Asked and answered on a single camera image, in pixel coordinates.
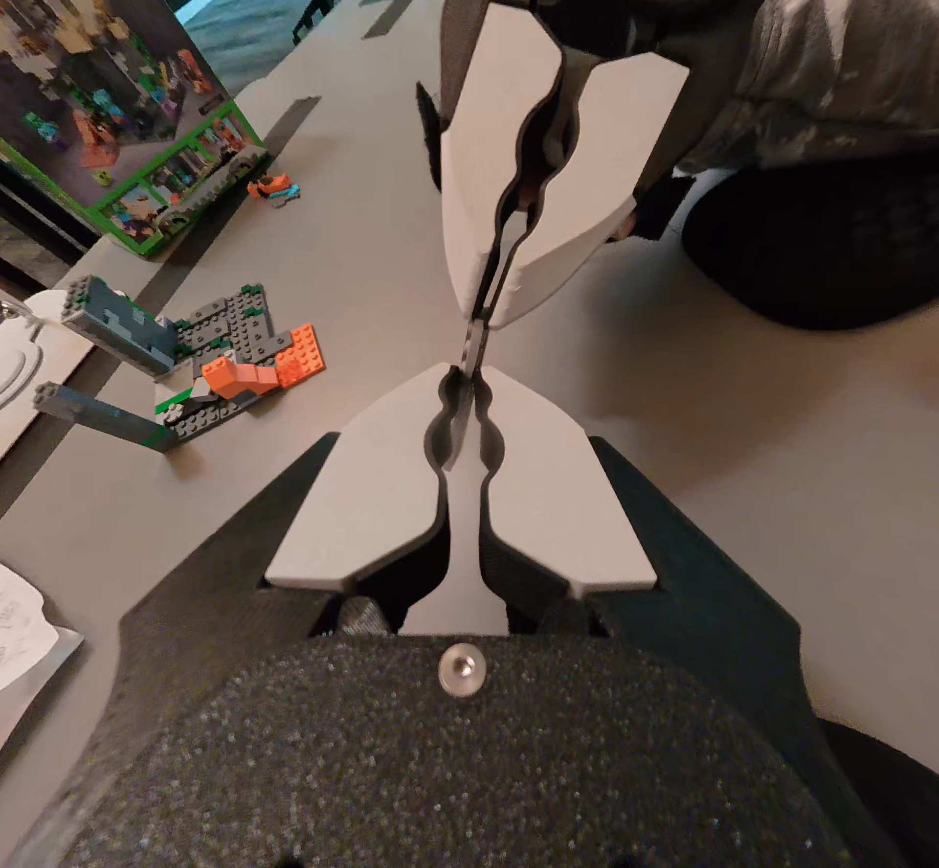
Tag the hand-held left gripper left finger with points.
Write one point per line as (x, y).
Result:
(352, 501)

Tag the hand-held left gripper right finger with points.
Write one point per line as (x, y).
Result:
(565, 508)

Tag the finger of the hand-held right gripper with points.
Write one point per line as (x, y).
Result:
(609, 149)
(491, 112)

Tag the dark grey lego plate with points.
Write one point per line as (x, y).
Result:
(469, 369)

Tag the grey orange lego build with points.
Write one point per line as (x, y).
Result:
(242, 339)

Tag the small orange lego figure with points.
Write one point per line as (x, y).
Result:
(268, 187)

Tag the green lego box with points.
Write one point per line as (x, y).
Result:
(110, 75)

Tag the flat white paper bag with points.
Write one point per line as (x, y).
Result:
(29, 626)

